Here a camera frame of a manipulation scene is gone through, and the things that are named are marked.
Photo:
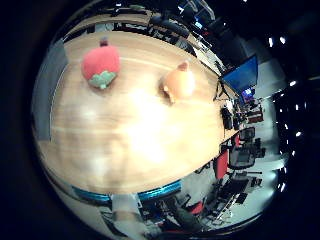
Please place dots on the orange plush toy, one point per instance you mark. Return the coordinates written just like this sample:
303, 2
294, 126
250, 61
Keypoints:
180, 83

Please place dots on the grey plastic container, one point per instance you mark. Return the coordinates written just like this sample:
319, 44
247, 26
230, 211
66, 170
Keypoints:
46, 96

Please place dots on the black device on desk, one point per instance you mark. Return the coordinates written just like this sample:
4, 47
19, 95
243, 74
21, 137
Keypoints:
227, 118

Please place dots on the blue bar under table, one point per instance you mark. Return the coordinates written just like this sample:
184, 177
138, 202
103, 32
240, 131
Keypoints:
160, 191

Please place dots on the large red chair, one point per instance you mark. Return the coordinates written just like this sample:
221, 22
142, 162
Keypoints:
221, 163

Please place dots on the small red chair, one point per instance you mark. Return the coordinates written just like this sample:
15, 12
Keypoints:
237, 140

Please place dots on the red strawberry plush toy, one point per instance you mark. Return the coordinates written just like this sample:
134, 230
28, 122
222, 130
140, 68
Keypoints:
100, 61

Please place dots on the black mesh office chair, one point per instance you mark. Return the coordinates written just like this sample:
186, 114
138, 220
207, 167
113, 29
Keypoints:
242, 156

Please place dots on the small lit computer screen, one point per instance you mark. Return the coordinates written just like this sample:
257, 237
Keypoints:
248, 92

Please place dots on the large blue monitor screen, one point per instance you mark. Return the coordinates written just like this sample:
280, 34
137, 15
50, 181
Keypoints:
242, 75

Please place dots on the red floor object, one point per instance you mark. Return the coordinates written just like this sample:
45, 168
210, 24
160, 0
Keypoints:
197, 208

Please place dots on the black padded office chair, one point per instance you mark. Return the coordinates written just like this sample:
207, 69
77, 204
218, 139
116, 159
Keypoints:
170, 25

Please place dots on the small dark object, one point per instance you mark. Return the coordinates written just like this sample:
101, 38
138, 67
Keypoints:
104, 41

